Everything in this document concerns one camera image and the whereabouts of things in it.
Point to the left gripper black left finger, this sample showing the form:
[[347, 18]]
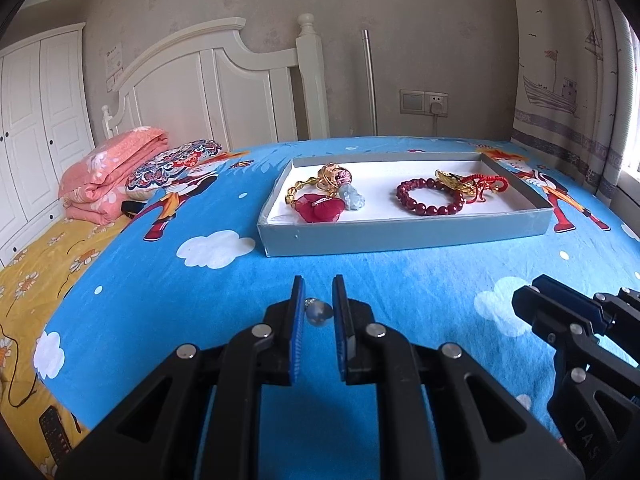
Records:
[[196, 415]]

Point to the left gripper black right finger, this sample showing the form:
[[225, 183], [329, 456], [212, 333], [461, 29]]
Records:
[[440, 414]]

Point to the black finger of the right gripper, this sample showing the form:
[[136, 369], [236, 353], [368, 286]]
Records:
[[555, 311], [621, 311]]

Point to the white pearl earring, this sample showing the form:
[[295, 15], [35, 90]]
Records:
[[317, 312]]

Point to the red flower brooch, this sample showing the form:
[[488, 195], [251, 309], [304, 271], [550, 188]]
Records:
[[316, 208]]

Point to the thin metal ring bangles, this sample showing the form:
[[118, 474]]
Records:
[[331, 177]]

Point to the black remote control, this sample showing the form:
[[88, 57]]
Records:
[[54, 434]]

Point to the blue cartoon table cloth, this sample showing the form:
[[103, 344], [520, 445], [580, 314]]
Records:
[[191, 269]]

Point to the yellow floral bed sheet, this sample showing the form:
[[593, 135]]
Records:
[[33, 284]]

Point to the black object beside pillow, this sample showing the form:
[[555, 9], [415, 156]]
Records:
[[132, 209]]

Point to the grey shallow tray box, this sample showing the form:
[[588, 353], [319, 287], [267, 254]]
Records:
[[382, 224]]

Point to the patterned round pillow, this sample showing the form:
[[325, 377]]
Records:
[[164, 168]]

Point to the folded pink blanket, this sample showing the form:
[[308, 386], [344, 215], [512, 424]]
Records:
[[93, 189]]

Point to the printed ship curtain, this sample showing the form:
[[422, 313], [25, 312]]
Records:
[[576, 106]]

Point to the white bed headboard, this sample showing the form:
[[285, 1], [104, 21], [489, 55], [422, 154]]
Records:
[[204, 82]]

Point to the white wardrobe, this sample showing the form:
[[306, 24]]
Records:
[[44, 130]]

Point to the silver metal pole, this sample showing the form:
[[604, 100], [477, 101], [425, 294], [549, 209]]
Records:
[[368, 67]]

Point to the wall socket plate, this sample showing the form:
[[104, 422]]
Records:
[[419, 102]]

